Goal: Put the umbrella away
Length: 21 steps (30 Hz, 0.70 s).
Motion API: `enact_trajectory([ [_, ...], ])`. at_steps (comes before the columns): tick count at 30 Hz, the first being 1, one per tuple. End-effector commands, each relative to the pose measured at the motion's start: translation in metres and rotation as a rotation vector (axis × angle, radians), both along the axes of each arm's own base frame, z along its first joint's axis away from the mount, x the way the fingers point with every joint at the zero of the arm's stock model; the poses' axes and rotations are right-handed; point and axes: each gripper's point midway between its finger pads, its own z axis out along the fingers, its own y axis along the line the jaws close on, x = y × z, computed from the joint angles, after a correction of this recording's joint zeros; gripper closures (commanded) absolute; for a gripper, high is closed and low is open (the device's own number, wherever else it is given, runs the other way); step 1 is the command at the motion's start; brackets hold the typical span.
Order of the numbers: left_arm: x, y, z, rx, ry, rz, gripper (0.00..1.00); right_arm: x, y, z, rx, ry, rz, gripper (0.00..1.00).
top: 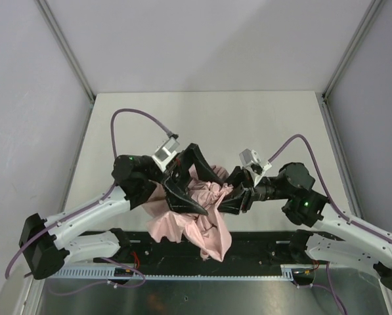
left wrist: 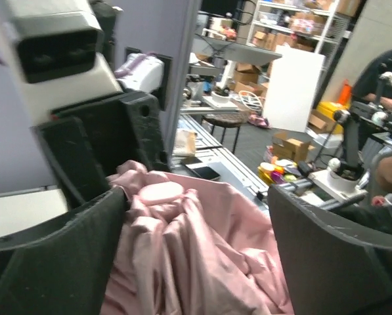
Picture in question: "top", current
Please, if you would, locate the pink folding umbrella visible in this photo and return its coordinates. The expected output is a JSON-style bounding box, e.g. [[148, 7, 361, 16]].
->
[[142, 167, 233, 262]]

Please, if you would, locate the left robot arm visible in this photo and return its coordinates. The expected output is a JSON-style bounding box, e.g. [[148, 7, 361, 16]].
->
[[19, 144, 225, 280]]

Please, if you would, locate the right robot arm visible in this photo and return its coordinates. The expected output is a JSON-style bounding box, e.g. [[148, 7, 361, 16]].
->
[[219, 163, 392, 290]]

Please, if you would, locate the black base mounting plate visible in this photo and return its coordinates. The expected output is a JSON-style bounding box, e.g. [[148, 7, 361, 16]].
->
[[93, 230, 330, 276]]

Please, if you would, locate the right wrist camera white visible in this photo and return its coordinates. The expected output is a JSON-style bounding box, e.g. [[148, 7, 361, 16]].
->
[[239, 149, 272, 187]]

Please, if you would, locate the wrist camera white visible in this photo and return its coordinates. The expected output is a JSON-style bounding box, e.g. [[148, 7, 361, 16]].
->
[[152, 136, 179, 172], [239, 149, 272, 187]]

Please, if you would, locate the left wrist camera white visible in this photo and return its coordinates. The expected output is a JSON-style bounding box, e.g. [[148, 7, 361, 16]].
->
[[152, 136, 179, 172]]

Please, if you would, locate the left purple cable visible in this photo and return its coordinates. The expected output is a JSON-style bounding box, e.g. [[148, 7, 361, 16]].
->
[[5, 110, 177, 296]]

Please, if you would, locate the purple cable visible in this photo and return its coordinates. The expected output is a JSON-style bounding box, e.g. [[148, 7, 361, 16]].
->
[[5, 110, 177, 296], [267, 134, 392, 314]]

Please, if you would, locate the grey cable duct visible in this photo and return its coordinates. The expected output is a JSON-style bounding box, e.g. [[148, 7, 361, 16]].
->
[[49, 265, 313, 282]]

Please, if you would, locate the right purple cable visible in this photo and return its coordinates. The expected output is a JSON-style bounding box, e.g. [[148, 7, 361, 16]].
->
[[267, 134, 392, 314]]

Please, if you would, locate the left aluminium frame post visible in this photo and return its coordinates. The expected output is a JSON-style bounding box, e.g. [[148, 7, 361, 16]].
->
[[34, 0, 96, 104]]

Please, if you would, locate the aluminium frame post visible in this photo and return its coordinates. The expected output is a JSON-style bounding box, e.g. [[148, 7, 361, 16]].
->
[[34, 0, 96, 104], [322, 0, 387, 101]]

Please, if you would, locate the right aluminium frame post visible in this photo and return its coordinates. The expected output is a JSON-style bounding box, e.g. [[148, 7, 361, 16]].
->
[[322, 0, 387, 101]]

